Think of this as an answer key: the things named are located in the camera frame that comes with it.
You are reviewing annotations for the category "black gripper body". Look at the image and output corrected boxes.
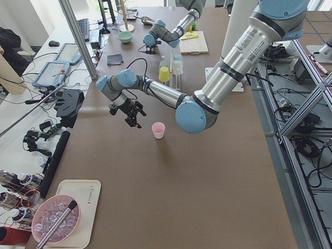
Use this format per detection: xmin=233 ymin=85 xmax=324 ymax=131
xmin=146 ymin=44 xmax=157 ymax=52
xmin=118 ymin=98 xmax=135 ymax=117

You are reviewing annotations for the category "pink plastic cup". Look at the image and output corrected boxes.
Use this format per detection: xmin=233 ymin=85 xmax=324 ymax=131
xmin=151 ymin=122 xmax=165 ymax=139

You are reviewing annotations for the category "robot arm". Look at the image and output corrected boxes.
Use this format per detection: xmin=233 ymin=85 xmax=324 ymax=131
xmin=95 ymin=1 xmax=308 ymax=134
xmin=143 ymin=0 xmax=203 ymax=54

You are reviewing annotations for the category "grey plastic cup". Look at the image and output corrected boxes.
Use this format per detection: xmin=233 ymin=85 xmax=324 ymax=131
xmin=159 ymin=56 xmax=168 ymax=69

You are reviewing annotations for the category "yellow plastic cup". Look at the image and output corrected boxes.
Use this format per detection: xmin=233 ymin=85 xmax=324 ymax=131
xmin=159 ymin=66 xmax=170 ymax=82

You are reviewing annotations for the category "light blue plastic cup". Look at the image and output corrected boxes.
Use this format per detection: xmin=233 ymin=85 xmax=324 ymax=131
xmin=173 ymin=54 xmax=183 ymax=62

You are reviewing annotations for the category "cream plastic cup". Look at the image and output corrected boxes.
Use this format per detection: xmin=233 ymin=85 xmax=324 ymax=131
xmin=172 ymin=60 xmax=183 ymax=75

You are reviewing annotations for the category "green bowl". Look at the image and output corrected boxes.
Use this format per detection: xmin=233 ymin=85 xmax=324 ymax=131
xmin=118 ymin=31 xmax=133 ymax=44

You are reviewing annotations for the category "metal scoop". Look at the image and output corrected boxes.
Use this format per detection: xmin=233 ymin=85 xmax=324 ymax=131
xmin=134 ymin=15 xmax=155 ymax=26

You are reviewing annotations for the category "wooden mug tree stand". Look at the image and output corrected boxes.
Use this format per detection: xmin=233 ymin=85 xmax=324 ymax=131
xmin=116 ymin=0 xmax=135 ymax=33

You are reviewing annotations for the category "grey folded cloth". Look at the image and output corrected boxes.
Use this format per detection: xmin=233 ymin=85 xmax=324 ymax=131
xmin=106 ymin=54 xmax=123 ymax=65

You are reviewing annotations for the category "yellow plastic knife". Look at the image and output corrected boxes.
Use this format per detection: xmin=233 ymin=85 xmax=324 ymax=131
xmin=180 ymin=36 xmax=198 ymax=40

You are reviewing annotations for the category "wooden cutting board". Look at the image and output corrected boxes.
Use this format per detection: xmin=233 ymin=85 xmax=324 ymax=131
xmin=179 ymin=31 xmax=209 ymax=54

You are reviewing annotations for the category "black keyboard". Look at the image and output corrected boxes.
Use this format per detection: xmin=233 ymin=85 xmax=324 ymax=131
xmin=77 ymin=18 xmax=90 ymax=41

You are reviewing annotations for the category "blue teach pendant tablet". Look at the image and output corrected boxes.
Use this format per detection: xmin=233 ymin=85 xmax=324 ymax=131
xmin=54 ymin=43 xmax=81 ymax=65

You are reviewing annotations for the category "cream plastic tray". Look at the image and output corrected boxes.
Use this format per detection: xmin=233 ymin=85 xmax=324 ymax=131
xmin=45 ymin=179 xmax=101 ymax=248

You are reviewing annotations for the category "black computer mouse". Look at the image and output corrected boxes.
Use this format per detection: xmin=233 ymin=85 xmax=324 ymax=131
xmin=48 ymin=40 xmax=60 ymax=47

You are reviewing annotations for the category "pink bowl of ice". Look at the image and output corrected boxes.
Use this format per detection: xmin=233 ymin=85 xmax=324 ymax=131
xmin=31 ymin=195 xmax=80 ymax=245

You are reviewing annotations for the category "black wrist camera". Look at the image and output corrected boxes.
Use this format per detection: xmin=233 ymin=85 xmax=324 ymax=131
xmin=108 ymin=104 xmax=118 ymax=116

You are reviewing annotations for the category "white wire cup holder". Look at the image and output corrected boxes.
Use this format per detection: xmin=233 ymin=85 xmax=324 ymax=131
xmin=162 ymin=50 xmax=181 ymax=91

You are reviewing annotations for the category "black plastic bracket part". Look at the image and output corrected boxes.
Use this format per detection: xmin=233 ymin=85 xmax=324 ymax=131
xmin=54 ymin=89 xmax=85 ymax=128

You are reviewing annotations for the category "aluminium frame post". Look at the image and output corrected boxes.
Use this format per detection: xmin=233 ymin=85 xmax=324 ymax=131
xmin=59 ymin=0 xmax=98 ymax=80

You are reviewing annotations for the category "metal ice scoop handle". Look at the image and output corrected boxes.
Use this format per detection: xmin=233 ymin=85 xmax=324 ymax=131
xmin=36 ymin=200 xmax=77 ymax=249

